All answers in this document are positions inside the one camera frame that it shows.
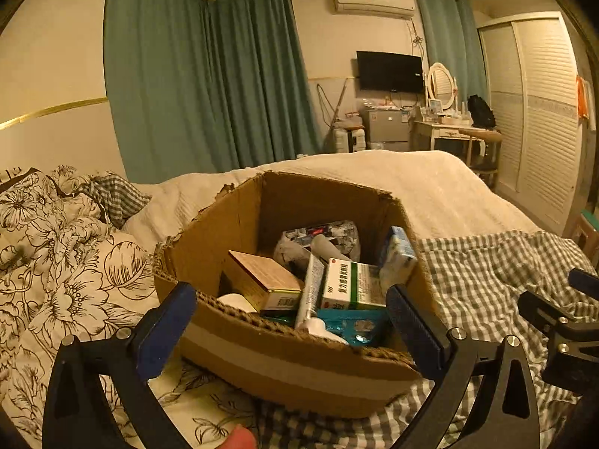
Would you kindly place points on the grey printed tube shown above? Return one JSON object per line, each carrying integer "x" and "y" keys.
{"x": 323, "y": 241}

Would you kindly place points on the black wall television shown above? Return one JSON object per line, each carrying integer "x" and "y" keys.
{"x": 390, "y": 72}

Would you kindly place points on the tan medicine box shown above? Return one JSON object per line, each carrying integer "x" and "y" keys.
{"x": 262, "y": 278}

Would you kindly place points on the small grey fridge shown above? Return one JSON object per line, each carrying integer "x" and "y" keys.
{"x": 388, "y": 128}

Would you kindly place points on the white air conditioner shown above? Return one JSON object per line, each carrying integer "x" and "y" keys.
{"x": 374, "y": 2}

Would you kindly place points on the white plastic bottle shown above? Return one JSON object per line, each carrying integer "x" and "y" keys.
{"x": 236, "y": 301}

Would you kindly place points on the brown plastic stool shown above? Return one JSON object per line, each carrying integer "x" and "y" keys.
{"x": 587, "y": 231}

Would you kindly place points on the teal corner curtain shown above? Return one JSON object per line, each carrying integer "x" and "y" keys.
{"x": 266, "y": 79}

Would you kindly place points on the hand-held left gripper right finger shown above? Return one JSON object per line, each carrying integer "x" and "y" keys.
{"x": 414, "y": 327}

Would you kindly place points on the white blue carton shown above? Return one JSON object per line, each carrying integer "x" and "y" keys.
{"x": 397, "y": 252}

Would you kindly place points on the thin metal stand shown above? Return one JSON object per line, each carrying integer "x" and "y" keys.
{"x": 338, "y": 103}

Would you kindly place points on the white vanity desk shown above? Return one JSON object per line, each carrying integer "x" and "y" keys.
{"x": 440, "y": 131}

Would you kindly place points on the black backpack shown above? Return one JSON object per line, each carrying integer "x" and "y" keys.
{"x": 481, "y": 112}

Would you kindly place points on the white louvred wardrobe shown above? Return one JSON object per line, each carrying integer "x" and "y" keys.
{"x": 538, "y": 117}

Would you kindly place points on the wide teal curtain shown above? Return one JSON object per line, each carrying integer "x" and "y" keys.
{"x": 154, "y": 79}

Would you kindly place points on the wooden chair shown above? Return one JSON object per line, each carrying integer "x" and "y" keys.
{"x": 489, "y": 149}

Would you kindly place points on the narrow teal curtain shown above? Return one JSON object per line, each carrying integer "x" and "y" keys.
{"x": 444, "y": 32}

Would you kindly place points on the white oval mirror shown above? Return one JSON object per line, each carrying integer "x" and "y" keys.
{"x": 442, "y": 84}

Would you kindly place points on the slim white tube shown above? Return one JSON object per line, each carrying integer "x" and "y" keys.
{"x": 311, "y": 290}

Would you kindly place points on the white blanket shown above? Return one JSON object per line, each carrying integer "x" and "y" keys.
{"x": 444, "y": 187}

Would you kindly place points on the white green medicine box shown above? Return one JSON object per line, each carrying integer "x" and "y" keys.
{"x": 355, "y": 283}

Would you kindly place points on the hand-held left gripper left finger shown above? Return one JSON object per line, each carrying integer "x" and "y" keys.
{"x": 171, "y": 318}

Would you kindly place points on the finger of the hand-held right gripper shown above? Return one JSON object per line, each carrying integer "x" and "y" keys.
{"x": 585, "y": 283}
{"x": 552, "y": 318}

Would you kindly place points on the floral quilt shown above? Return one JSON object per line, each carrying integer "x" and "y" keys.
{"x": 70, "y": 262}

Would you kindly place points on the cardboard box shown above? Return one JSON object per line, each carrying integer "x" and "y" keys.
{"x": 290, "y": 365}

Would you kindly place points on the teal blister pack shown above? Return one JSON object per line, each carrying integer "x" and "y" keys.
{"x": 351, "y": 325}

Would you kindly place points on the orange hanging tag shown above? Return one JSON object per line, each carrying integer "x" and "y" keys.
{"x": 583, "y": 98}

